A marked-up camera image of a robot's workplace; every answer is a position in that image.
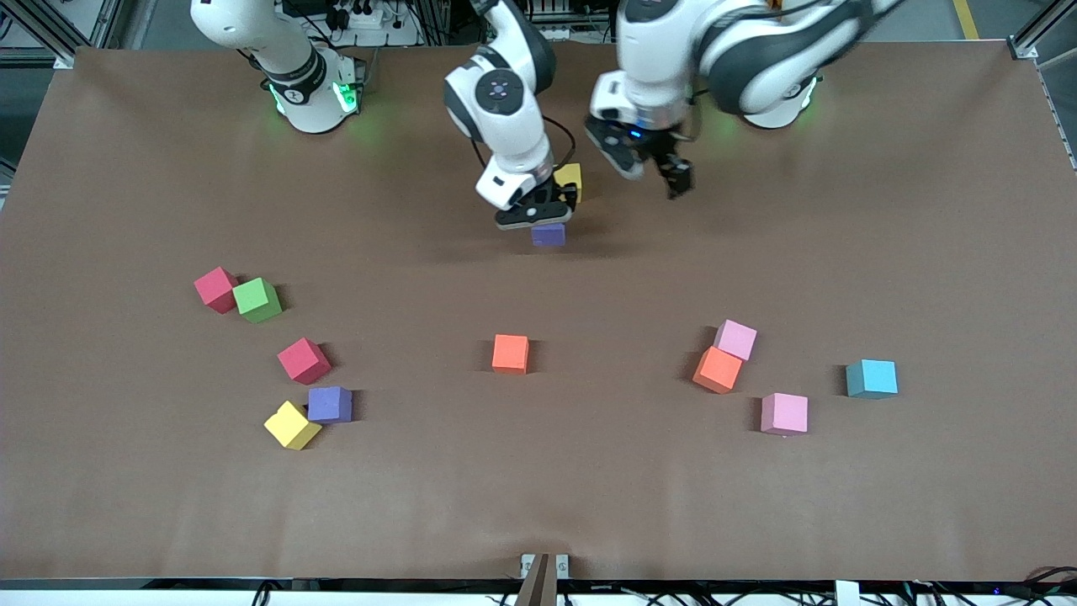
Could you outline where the orange foam block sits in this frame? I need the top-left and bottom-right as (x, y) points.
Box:
(491, 334), (530, 375)
(692, 346), (744, 395)

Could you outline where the pink foam block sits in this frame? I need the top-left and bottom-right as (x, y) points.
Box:
(714, 319), (758, 361)
(761, 392), (809, 436)

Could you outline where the red foam block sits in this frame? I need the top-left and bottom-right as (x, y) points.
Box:
(277, 337), (332, 385)
(193, 266), (240, 315)

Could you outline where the green foam block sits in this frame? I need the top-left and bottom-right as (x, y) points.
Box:
(232, 277), (283, 324)

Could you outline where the light blue foam block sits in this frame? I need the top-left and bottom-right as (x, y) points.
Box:
(846, 359), (899, 399)

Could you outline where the dark slanted metal bar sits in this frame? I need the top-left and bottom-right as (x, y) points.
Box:
(513, 553), (560, 606)

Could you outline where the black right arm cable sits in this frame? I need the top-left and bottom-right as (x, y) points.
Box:
(538, 114), (581, 173)

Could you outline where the white metal bracket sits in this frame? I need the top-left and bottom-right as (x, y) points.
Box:
(520, 553), (570, 580)

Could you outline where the aluminium frame profile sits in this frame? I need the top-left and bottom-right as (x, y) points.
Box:
(0, 0), (127, 70)
(1010, 0), (1077, 60)

